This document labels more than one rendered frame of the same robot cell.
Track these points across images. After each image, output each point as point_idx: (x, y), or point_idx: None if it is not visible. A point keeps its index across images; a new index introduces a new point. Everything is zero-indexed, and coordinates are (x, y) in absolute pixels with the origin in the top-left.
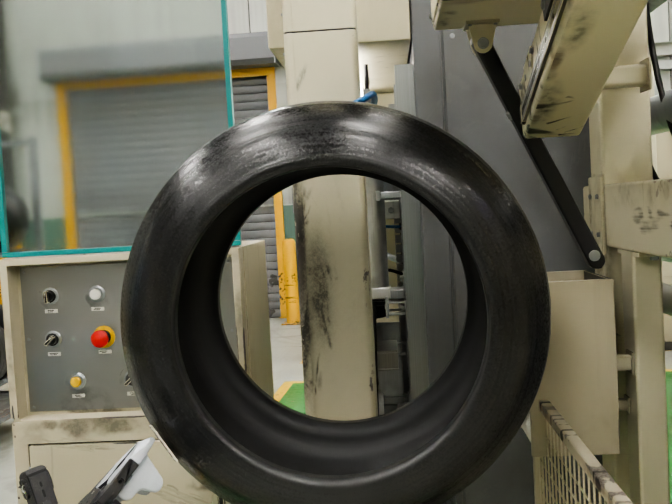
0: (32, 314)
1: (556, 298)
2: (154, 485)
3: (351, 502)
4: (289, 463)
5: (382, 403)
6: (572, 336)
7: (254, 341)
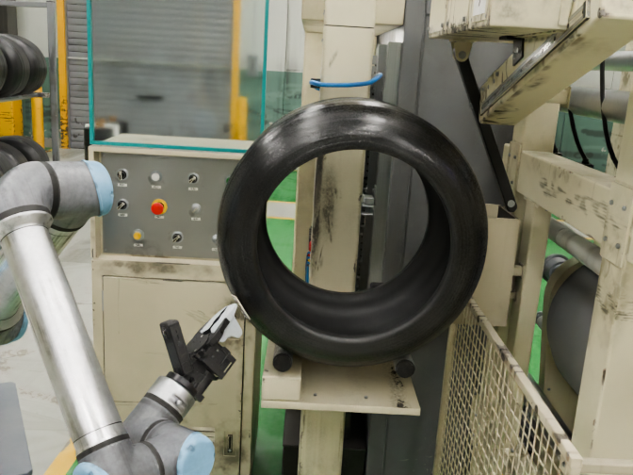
0: None
1: None
2: (237, 334)
3: (353, 352)
4: (303, 317)
5: None
6: (489, 253)
7: None
